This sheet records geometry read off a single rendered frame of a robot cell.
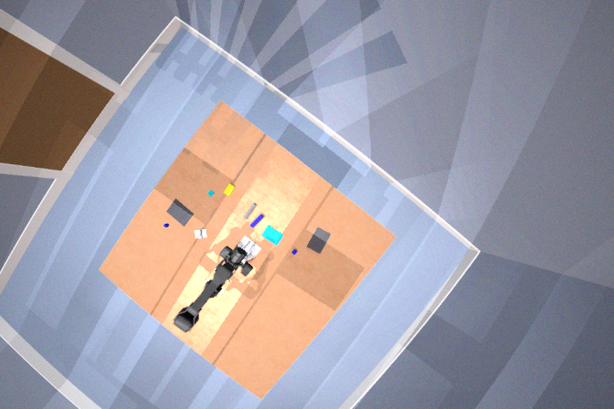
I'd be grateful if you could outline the cyan flat rectangular plate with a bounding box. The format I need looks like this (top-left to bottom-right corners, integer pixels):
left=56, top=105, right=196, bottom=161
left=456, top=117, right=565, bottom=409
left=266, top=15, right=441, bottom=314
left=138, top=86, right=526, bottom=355
left=262, top=225, right=283, bottom=246

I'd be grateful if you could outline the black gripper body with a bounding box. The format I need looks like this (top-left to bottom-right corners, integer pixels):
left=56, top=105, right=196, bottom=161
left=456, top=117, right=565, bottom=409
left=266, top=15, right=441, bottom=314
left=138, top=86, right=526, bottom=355
left=220, top=246, right=253, bottom=276

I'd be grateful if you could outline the blue flat bar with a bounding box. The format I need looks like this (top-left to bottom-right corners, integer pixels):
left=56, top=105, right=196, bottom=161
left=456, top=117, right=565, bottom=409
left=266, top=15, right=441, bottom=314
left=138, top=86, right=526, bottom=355
left=251, top=214, right=263, bottom=228

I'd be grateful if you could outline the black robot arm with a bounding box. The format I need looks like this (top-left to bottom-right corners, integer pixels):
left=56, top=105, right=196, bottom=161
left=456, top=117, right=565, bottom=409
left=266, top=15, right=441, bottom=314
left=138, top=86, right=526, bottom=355
left=173, top=246, right=247, bottom=333

